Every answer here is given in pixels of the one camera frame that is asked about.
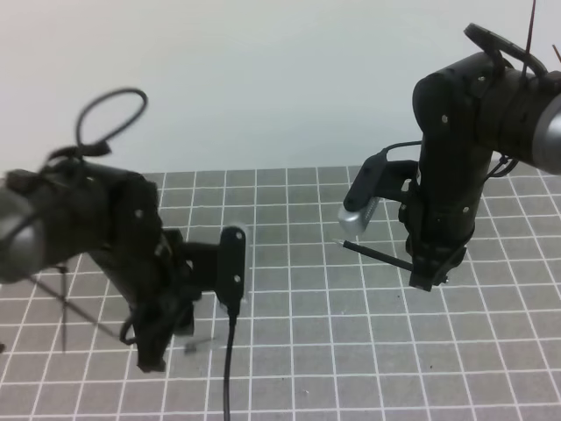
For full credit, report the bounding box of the grey grid tablecloth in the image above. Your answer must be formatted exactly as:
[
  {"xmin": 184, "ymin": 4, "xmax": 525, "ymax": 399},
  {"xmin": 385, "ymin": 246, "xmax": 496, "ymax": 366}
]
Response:
[{"xmin": 1, "ymin": 166, "xmax": 560, "ymax": 420}]

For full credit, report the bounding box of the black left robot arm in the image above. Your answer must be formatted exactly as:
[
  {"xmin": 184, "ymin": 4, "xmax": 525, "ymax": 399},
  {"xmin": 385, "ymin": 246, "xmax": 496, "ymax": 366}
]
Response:
[{"xmin": 1, "ymin": 159, "xmax": 193, "ymax": 373}]

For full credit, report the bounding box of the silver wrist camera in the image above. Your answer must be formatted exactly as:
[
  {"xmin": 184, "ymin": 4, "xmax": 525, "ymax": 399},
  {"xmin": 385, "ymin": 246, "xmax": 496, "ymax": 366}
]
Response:
[
  {"xmin": 181, "ymin": 225, "xmax": 249, "ymax": 317},
  {"xmin": 338, "ymin": 150, "xmax": 417, "ymax": 236}
]

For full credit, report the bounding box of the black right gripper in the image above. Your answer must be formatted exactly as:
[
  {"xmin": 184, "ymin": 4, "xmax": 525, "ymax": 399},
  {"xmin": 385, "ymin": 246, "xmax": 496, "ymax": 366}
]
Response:
[{"xmin": 398, "ymin": 177, "xmax": 476, "ymax": 290}]

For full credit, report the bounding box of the black pen with silver tip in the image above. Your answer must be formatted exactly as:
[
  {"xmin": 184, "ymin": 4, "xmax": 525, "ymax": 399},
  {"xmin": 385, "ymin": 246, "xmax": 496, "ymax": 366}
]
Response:
[{"xmin": 334, "ymin": 239, "xmax": 413, "ymax": 272}]

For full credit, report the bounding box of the black left camera cable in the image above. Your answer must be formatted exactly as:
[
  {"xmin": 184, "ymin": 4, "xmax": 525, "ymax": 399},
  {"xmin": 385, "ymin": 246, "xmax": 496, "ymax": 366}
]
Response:
[{"xmin": 222, "ymin": 306, "xmax": 240, "ymax": 421}]

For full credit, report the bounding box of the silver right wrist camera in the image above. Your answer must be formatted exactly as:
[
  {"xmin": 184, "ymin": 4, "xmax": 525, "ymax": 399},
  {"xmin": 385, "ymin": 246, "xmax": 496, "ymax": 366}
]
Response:
[{"xmin": 338, "ymin": 150, "xmax": 417, "ymax": 236}]

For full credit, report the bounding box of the black pen cap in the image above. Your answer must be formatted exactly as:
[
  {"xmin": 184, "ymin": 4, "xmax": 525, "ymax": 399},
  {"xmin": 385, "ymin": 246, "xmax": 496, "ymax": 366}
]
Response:
[{"xmin": 183, "ymin": 337, "xmax": 216, "ymax": 354}]

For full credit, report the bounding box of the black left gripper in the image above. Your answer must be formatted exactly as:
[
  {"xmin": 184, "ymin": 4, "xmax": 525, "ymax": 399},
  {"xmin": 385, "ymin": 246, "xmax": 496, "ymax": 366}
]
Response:
[{"xmin": 118, "ymin": 229, "xmax": 202, "ymax": 373}]

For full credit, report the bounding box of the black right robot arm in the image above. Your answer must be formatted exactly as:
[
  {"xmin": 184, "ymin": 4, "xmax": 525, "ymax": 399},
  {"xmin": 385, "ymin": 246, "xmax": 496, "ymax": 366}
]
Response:
[{"xmin": 399, "ymin": 24, "xmax": 560, "ymax": 291}]

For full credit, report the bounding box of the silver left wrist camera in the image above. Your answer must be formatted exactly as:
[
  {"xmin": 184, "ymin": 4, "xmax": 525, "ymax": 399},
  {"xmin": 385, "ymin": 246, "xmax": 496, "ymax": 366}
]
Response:
[{"xmin": 181, "ymin": 225, "xmax": 249, "ymax": 317}]

